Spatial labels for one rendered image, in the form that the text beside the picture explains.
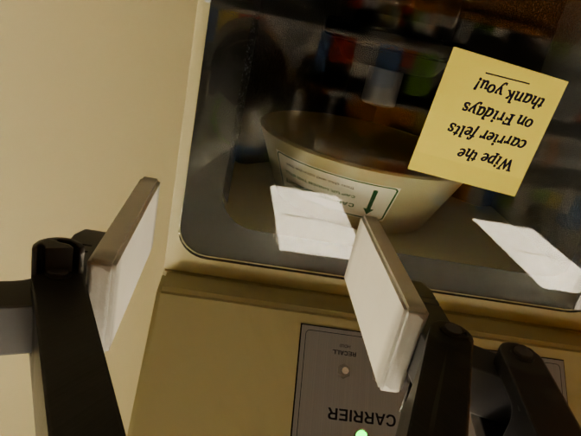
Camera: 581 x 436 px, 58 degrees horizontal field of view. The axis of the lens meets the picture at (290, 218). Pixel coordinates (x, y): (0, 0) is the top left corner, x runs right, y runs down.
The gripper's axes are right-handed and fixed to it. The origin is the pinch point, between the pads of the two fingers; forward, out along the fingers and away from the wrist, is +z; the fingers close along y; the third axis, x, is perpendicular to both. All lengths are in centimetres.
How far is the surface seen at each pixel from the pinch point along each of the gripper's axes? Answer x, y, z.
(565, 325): -9.4, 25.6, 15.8
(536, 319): -9.2, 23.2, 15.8
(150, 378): -13.7, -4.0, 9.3
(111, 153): -16, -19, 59
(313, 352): -11.6, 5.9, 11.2
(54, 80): -8, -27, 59
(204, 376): -13.4, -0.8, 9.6
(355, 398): -13.4, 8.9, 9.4
